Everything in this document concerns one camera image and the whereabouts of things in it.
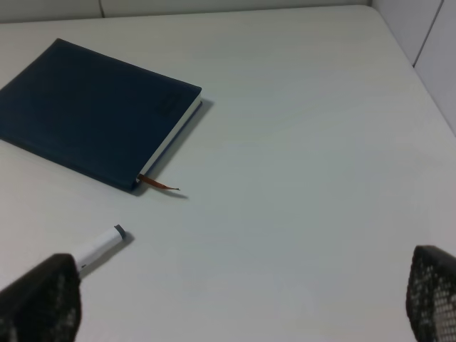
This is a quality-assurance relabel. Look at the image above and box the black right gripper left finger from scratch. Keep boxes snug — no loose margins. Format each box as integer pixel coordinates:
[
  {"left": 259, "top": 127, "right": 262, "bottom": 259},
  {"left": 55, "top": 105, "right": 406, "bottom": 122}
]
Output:
[{"left": 1, "top": 254, "right": 82, "bottom": 341}]

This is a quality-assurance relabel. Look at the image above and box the white marker pen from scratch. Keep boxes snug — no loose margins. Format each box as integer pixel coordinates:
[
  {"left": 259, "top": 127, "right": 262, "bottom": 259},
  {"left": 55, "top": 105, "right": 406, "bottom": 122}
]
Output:
[{"left": 71, "top": 224, "right": 128, "bottom": 279}]

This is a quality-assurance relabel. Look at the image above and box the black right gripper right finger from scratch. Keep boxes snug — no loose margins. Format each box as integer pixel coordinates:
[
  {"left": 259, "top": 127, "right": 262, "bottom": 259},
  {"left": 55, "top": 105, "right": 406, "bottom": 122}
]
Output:
[{"left": 405, "top": 245, "right": 455, "bottom": 341}]

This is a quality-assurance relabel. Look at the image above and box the dark blue notebook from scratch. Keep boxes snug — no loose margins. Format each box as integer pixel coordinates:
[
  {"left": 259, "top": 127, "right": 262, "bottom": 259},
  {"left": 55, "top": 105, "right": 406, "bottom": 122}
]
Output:
[{"left": 1, "top": 39, "right": 202, "bottom": 192}]

